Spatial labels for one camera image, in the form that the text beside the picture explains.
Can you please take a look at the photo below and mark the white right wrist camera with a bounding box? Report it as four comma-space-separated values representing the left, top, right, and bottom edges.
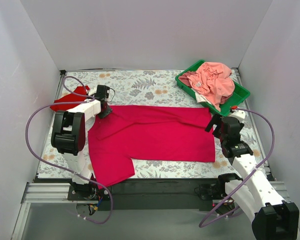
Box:
228, 106, 246, 123

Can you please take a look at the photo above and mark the magenta t shirt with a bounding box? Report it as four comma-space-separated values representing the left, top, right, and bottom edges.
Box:
88, 105, 216, 187

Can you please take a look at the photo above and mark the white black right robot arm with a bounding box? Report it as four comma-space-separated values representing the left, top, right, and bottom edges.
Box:
200, 110, 300, 240

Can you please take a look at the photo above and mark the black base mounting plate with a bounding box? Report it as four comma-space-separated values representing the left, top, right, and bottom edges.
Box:
67, 173, 238, 211

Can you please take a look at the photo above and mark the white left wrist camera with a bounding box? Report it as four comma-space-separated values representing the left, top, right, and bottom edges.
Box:
87, 88, 97, 96

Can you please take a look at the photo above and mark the aluminium front frame rail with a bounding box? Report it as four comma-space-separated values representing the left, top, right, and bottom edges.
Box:
11, 181, 300, 240

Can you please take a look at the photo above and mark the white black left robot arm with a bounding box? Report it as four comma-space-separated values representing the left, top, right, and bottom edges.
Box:
51, 85, 115, 200

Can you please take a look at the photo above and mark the green plastic bin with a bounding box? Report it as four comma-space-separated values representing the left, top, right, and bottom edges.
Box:
175, 59, 250, 117

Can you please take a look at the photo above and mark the white garment in bin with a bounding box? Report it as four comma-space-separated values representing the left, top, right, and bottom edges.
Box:
194, 91, 209, 103

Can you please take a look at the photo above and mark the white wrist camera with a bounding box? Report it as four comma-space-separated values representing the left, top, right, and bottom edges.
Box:
228, 106, 246, 123
87, 88, 97, 96

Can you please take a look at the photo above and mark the salmon pink t shirt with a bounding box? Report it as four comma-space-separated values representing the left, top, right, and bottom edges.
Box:
187, 62, 235, 111

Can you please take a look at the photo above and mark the dusty rose t shirt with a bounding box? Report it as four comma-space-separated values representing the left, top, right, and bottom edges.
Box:
178, 71, 198, 88

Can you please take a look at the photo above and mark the folded red t shirt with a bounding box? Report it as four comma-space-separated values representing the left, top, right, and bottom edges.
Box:
50, 85, 90, 112

